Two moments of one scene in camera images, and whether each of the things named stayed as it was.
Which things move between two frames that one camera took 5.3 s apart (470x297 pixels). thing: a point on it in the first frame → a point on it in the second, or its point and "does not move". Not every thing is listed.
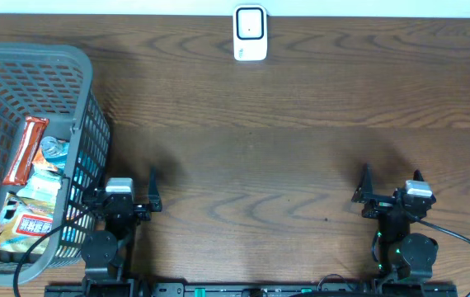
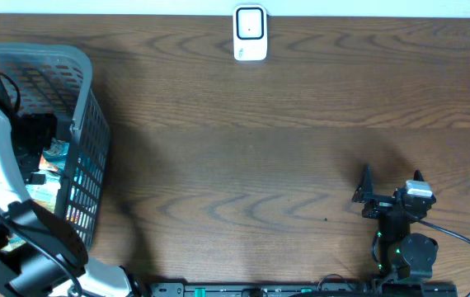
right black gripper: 364,192 does not move
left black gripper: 142,211 → 25,159
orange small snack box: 40,162 does not move
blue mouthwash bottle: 55,152 does not move
